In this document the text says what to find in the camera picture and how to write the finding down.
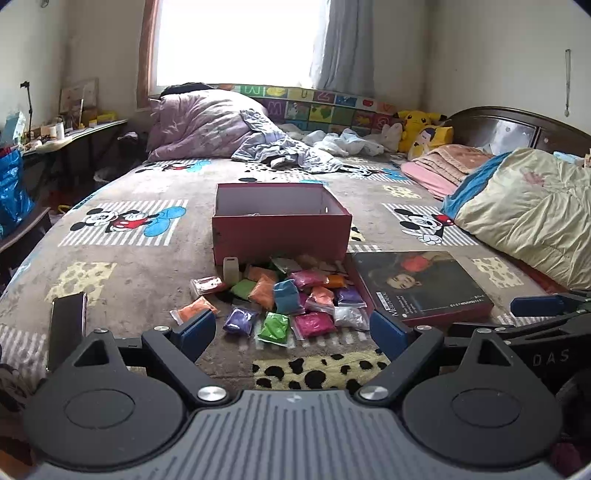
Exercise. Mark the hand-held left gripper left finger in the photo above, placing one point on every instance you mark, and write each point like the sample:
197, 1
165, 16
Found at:
199, 331

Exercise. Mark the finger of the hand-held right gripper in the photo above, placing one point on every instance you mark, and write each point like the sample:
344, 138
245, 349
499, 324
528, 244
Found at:
535, 305
480, 329

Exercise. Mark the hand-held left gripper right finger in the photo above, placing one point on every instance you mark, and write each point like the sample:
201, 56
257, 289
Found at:
385, 332

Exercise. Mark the dark portrait box lid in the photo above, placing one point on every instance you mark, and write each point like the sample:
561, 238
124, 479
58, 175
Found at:
420, 286

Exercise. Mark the pink cardboard box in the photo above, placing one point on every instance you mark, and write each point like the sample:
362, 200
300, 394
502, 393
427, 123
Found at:
281, 217

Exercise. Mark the translucent small bottle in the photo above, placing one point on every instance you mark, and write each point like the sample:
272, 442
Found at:
231, 268

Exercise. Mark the pile of coloured clay packets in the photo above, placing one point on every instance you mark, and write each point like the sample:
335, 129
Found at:
281, 300

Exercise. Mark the cream quilt with blue trim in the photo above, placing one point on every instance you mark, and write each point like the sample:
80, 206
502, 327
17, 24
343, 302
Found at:
531, 207

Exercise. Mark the black phone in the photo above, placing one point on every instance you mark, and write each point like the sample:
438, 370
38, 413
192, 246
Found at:
67, 327

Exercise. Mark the light blue cloth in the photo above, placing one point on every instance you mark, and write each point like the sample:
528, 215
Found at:
569, 157

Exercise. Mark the small printed carton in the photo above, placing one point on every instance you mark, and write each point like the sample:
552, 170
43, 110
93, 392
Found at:
587, 160

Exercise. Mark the pink folded blanket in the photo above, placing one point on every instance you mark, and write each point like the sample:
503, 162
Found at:
443, 168

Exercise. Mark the dark wooden headboard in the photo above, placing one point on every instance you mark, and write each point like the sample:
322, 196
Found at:
498, 127

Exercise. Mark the white crumpled clothes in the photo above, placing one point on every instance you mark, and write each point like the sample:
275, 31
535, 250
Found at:
346, 141

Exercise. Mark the yellow cartoon pillow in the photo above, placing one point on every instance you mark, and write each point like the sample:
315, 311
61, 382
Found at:
427, 141

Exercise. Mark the white bunny plush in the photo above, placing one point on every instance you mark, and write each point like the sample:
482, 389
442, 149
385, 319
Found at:
391, 136

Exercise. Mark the grey blue crumpled clothes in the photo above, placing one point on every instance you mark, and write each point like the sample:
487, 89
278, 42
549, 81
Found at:
281, 147

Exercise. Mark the purple quilt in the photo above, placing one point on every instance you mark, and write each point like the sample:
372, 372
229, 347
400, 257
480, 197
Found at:
203, 122

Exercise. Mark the cluttered desk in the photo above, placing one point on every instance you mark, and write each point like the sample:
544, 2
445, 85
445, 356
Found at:
74, 136

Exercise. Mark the blue plastic bag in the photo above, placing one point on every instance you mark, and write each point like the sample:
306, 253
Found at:
13, 189

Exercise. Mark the dark cloth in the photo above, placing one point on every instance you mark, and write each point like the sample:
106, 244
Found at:
184, 88

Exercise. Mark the white cup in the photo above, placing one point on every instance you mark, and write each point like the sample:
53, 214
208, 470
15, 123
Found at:
59, 130

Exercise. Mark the picture board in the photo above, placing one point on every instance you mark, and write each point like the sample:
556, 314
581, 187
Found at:
78, 99

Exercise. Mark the black clamp stand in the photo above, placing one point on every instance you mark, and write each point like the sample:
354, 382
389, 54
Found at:
30, 110

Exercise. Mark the brown curtain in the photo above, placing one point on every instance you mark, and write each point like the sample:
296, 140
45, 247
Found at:
147, 50

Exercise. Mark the window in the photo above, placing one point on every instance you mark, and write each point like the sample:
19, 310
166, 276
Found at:
235, 41

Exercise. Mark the grey blue curtain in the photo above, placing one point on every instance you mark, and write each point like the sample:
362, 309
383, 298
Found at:
344, 41

